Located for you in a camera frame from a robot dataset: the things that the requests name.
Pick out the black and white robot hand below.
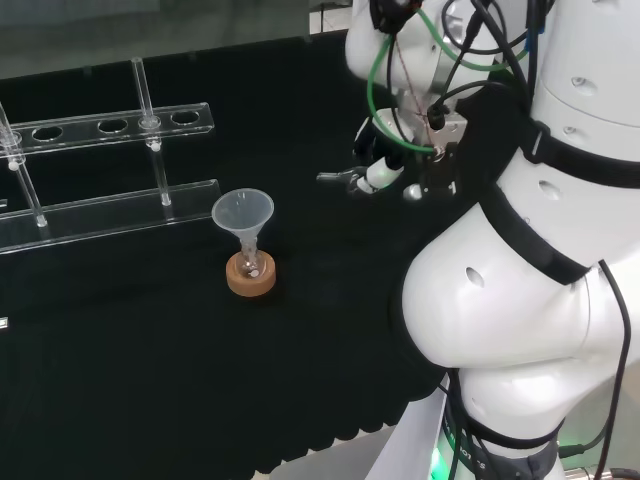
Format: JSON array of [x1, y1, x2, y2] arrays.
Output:
[[344, 112, 469, 203]]

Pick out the clear plastic funnel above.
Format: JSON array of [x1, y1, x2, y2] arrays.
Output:
[[211, 187, 275, 252]]

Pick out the clear acrylic funnel stand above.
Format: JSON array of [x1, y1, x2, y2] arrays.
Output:
[[0, 57, 222, 256]]

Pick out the small round-bottom glass flask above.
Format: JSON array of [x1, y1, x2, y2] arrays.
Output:
[[237, 237, 264, 280]]

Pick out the black bench cloth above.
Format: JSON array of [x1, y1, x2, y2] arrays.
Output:
[[0, 28, 531, 476]]

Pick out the black cable with plug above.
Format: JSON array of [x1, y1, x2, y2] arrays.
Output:
[[427, 0, 532, 133]]

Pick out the green cable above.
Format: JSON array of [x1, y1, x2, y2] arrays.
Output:
[[366, 7, 532, 154]]

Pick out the cork ring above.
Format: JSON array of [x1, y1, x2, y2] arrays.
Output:
[[225, 251, 278, 299]]

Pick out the long black arm cable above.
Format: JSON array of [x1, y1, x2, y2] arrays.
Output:
[[594, 258, 635, 480]]

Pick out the thin black base cable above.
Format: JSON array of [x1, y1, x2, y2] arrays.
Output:
[[558, 399, 621, 457]]

